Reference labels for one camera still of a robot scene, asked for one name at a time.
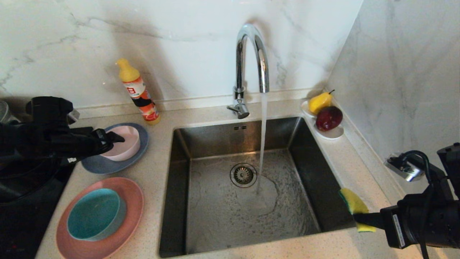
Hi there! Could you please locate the pink bowl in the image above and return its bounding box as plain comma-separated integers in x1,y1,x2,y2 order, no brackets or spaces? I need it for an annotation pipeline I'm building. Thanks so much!
100,126,141,162

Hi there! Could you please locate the yellow green sponge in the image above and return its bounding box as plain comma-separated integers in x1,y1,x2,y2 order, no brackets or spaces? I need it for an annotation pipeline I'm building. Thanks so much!
339,187,377,233

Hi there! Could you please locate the orange white dish soap bottle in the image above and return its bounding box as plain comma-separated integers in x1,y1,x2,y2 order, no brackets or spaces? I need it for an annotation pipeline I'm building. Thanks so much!
116,58,161,126

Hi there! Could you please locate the teal bowl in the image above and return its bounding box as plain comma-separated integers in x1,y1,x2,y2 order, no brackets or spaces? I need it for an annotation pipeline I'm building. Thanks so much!
67,188,127,241

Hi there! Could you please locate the stainless steel sink basin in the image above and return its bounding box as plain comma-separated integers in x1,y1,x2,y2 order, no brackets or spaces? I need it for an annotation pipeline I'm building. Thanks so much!
160,116,360,258

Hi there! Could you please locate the blue grey plate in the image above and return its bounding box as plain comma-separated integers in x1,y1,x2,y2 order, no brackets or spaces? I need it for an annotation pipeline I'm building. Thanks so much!
81,122,150,175

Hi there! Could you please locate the pink plate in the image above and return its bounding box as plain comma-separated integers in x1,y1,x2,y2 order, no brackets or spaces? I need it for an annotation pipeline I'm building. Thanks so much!
56,177,145,259

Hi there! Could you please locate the steel cooking pot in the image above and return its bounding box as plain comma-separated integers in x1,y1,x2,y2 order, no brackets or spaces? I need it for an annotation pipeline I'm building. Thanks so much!
0,100,17,123

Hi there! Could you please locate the black induction cooktop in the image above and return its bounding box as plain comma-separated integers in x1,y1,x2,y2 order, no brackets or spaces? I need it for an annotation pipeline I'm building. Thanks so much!
0,164,75,259

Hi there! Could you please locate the small white fruit dish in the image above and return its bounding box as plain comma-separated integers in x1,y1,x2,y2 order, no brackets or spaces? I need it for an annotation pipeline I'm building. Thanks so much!
301,100,345,140

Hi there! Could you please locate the dark red apple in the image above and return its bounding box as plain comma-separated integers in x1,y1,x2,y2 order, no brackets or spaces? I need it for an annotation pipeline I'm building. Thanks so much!
316,106,343,131

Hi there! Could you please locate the yellow pear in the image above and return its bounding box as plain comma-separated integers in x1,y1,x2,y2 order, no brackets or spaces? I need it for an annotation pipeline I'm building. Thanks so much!
308,90,335,115

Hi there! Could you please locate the running water stream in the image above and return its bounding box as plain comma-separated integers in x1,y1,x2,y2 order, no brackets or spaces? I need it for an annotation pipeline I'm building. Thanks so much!
257,92,269,194

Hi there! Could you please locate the round metal drain strainer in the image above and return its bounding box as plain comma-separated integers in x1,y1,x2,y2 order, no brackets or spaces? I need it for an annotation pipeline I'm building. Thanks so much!
230,163,258,188

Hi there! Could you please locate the chrome gooseneck faucet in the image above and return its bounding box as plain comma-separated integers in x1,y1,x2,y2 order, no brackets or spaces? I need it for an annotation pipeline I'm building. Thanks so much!
226,24,270,120

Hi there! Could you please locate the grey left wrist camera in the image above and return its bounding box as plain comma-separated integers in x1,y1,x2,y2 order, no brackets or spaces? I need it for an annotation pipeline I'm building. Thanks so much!
66,109,81,125

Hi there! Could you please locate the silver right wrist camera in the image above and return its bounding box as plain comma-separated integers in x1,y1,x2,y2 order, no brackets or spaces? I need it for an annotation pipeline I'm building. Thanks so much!
384,154,427,182

